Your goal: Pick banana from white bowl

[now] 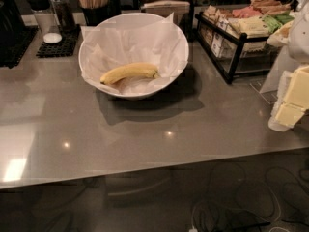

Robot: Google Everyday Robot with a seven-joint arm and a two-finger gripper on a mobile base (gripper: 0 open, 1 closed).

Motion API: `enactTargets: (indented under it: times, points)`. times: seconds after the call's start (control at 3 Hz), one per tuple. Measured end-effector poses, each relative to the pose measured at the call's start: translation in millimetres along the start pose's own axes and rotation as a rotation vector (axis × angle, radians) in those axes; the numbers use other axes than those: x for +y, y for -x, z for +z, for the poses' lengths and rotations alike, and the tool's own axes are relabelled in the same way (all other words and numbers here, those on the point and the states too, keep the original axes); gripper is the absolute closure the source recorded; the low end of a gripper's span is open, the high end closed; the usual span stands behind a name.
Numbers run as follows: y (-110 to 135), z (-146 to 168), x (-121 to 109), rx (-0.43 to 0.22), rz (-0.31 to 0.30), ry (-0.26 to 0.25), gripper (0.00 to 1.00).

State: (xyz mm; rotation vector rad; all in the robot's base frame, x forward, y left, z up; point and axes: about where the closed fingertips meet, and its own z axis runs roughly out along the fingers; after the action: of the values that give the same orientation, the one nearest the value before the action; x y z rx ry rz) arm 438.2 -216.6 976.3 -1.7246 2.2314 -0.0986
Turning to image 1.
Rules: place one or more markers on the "green sweetener packets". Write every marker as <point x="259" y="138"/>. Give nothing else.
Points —
<point x="274" y="22"/>

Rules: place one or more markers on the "brown sugar packets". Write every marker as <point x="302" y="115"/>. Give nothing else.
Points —
<point x="270" y="7"/>

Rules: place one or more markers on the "white paper liner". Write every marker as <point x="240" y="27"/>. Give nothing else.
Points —
<point x="135" y="42"/>

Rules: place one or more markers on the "dark container at left edge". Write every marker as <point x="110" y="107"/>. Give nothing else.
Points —
<point x="10" y="17"/>

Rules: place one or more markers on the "dark glass shaker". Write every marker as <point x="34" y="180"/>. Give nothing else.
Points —
<point x="64" y="14"/>

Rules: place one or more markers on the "black wire condiment rack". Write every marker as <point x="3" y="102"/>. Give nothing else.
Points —
<point x="252" y="56"/>

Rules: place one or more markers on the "pink sweetener packets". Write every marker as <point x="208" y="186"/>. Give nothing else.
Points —
<point x="245" y="12"/>

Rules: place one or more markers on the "large black rubber mat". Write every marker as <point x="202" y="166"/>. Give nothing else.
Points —
<point x="10" y="56"/>

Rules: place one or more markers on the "yellow sweetener packets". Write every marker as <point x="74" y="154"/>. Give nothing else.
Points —
<point x="253" y="26"/>

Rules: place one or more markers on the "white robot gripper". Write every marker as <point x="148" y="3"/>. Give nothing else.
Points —
<point x="299" y="38"/>

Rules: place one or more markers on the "black stir stick cup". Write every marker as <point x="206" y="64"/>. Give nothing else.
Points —
<point x="94" y="17"/>

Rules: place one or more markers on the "yellow banana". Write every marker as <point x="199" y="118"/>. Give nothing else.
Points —
<point x="130" y="70"/>

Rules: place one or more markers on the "white tea packets stack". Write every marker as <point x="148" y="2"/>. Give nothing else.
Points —
<point x="220" y="47"/>

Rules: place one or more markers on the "glass sugar dispenser black lid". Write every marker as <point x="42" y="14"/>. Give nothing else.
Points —
<point x="46" y="20"/>

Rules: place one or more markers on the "white bowl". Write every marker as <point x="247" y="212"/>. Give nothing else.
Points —
<point x="96" y="62"/>

